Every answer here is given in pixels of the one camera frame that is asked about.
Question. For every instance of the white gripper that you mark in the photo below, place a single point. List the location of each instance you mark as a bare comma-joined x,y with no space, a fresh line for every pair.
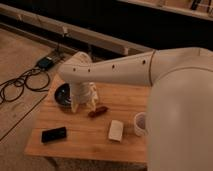
83,93

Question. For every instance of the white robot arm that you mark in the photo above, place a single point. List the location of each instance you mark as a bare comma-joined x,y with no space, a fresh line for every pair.
179,118

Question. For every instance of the dark ceramic bowl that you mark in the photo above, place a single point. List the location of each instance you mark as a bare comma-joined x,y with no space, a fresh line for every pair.
62,95

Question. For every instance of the brown sausage-shaped object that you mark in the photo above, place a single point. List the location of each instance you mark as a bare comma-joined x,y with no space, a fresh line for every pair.
98,111

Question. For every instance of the wooden table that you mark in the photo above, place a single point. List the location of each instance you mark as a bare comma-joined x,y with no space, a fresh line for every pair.
87,138

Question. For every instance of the black rectangular remote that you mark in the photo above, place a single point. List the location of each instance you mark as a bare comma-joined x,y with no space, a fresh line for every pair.
53,134

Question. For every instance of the black power adapter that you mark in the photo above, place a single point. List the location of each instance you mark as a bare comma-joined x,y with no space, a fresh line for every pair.
45,63

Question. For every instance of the white plastic cup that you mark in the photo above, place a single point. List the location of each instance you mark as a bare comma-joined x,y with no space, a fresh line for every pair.
140,124

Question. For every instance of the long wooden beam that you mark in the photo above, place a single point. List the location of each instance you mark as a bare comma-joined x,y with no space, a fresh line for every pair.
75,32

